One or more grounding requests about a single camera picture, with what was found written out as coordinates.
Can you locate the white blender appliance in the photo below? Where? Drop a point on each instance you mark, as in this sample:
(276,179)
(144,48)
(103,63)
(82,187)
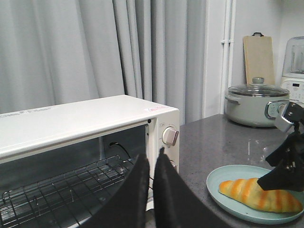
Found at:
(293,69)

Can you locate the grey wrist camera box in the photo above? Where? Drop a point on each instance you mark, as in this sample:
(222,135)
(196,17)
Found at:
(289,117)

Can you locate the upper oven knob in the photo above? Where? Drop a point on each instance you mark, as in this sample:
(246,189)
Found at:
(170,136)

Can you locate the light green plate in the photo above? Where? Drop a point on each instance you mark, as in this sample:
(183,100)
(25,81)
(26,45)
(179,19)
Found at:
(237,209)

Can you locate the golden croissant bread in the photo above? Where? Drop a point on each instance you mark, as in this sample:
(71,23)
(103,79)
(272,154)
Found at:
(249,193)

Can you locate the green electric cooking pot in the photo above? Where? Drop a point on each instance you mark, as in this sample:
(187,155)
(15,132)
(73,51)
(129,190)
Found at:
(255,104)

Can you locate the wire oven rack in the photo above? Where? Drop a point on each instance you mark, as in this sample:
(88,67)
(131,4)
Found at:
(58,193)

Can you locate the white wall pipe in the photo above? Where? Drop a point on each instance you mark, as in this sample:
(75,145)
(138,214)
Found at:
(228,48)

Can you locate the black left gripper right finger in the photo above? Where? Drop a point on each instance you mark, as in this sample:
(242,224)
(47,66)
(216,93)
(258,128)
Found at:
(175,205)

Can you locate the grey curtain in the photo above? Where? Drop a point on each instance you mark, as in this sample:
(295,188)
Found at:
(61,51)

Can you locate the white Toshiba toaster oven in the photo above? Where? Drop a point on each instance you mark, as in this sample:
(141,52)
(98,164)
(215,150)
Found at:
(91,130)

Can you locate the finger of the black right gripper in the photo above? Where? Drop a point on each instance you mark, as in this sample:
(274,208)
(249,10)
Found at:
(285,176)
(289,152)

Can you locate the wooden cutting board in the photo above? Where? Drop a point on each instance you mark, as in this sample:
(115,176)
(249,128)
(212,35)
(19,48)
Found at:
(259,61)

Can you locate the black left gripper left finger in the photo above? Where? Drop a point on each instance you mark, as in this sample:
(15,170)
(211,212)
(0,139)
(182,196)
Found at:
(127,207)

